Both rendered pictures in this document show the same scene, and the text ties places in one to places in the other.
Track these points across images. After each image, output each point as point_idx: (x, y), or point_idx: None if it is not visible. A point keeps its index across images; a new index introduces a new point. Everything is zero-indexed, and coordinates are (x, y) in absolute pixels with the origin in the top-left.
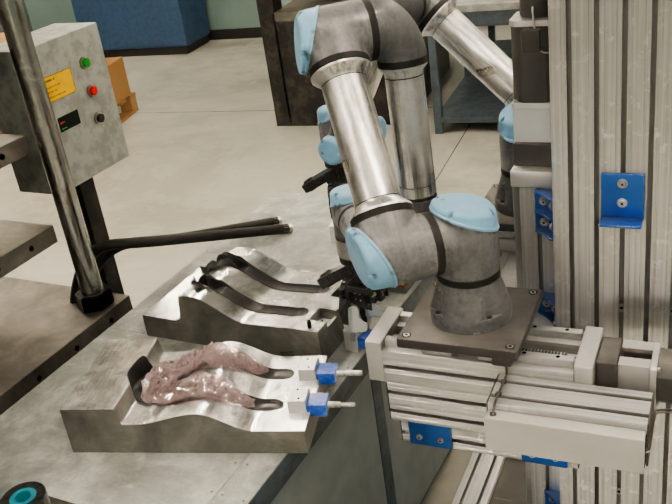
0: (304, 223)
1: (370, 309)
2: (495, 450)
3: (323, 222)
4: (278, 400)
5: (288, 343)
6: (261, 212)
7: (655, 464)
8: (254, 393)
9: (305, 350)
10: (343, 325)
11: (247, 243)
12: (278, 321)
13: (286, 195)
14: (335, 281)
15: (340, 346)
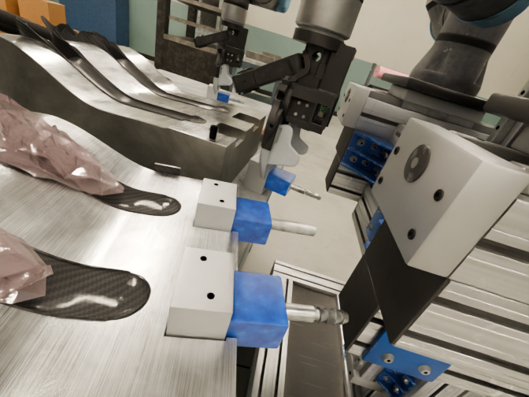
0: (181, 87)
1: (319, 132)
2: (505, 395)
3: (197, 90)
4: (135, 276)
5: (168, 157)
6: None
7: None
8: (62, 244)
9: (194, 173)
10: (242, 156)
11: None
12: (157, 120)
13: (167, 72)
14: (267, 80)
15: (234, 181)
